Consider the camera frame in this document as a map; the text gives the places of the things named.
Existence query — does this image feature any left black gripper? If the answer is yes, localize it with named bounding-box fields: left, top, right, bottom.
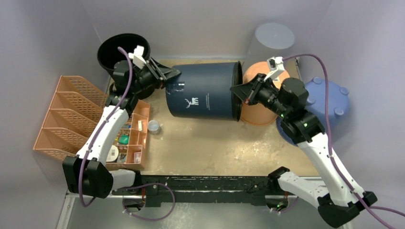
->
left=130, top=58, right=181, bottom=94

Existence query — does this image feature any orange capybara plastic bucket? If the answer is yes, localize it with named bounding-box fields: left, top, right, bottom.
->
left=241, top=62, right=277, bottom=126

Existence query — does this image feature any dark navy cylindrical bin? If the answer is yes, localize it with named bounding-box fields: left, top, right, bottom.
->
left=166, top=61, right=243, bottom=122

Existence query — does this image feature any white grey cylindrical bin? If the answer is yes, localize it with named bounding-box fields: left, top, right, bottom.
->
left=243, top=22, right=296, bottom=70

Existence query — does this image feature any black ribbed plastic bin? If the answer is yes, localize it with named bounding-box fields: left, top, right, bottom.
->
left=97, top=33, right=150, bottom=76

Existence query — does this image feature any blue plastic bucket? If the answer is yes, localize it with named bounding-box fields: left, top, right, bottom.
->
left=276, top=77, right=351, bottom=146

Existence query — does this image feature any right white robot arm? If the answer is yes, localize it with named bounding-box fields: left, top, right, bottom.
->
left=230, top=73, right=377, bottom=228

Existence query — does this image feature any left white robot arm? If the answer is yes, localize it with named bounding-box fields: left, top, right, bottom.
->
left=62, top=59, right=181, bottom=198

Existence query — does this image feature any small clear round container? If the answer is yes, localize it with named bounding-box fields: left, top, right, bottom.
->
left=147, top=120, right=161, bottom=135

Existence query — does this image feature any green small item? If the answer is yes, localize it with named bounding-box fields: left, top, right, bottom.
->
left=118, top=135, right=129, bottom=145

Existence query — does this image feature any orange mesh file organizer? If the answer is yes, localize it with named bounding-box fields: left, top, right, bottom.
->
left=33, top=76, right=150, bottom=170

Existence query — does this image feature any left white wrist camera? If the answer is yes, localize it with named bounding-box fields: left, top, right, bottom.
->
left=128, top=45, right=146, bottom=69

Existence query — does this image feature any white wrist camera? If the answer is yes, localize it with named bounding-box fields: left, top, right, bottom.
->
left=128, top=45, right=146, bottom=69
left=264, top=56, right=285, bottom=82

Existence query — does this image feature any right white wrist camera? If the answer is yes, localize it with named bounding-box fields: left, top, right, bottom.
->
left=264, top=56, right=285, bottom=82

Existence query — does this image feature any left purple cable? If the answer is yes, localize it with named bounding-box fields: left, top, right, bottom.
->
left=77, top=46, right=134, bottom=208

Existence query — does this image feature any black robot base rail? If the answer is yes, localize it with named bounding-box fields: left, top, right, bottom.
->
left=112, top=175, right=295, bottom=208

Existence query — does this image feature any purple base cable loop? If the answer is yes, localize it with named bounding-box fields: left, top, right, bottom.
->
left=121, top=182, right=176, bottom=222

